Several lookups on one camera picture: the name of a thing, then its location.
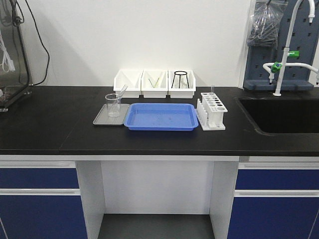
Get grey plastic tray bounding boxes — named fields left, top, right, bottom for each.
left=93, top=104, right=130, bottom=125

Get blue right cabinet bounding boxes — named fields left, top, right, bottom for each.
left=227, top=163, right=319, bottom=239

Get white gooseneck lab faucet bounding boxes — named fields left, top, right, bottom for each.
left=263, top=0, right=319, bottom=97

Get blue-grey pegboard drying rack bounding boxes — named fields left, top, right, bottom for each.
left=243, top=0, right=319, bottom=91

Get black metal tripod stand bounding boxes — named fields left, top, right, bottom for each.
left=171, top=71, right=189, bottom=89

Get blue plastic tray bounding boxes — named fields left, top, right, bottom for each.
left=124, top=103, right=198, bottom=131

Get white left storage bin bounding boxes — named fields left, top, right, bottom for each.
left=113, top=69, right=143, bottom=98

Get white right storage bin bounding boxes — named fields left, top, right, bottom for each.
left=168, top=70, right=196, bottom=99

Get plastic bag of pegs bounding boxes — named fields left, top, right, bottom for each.
left=247, top=0, right=288, bottom=49

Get green yellow droppers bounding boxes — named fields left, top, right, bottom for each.
left=148, top=78, right=160, bottom=89

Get clear glass test tube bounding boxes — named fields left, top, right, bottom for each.
left=118, top=85, right=128, bottom=98

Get white middle storage bin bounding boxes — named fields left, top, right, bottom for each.
left=141, top=69, right=168, bottom=99

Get blue cabinet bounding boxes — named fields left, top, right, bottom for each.
left=0, top=162, right=88, bottom=239
left=227, top=163, right=319, bottom=239

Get black lab sink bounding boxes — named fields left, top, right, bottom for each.
left=239, top=98, right=319, bottom=134

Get glass beaker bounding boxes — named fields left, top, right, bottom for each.
left=105, top=93, right=122, bottom=118

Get blue left cabinet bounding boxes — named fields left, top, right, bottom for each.
left=0, top=162, right=88, bottom=239

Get white storage bin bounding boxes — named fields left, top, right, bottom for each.
left=113, top=69, right=143, bottom=98
left=141, top=69, right=168, bottom=99
left=168, top=70, right=196, bottom=99

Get black power cable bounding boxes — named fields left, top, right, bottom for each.
left=24, top=0, right=50, bottom=86

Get white test tube rack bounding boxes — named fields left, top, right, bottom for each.
left=195, top=93, right=228, bottom=131

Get transparent acrylic enclosure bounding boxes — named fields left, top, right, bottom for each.
left=0, top=0, right=32, bottom=112

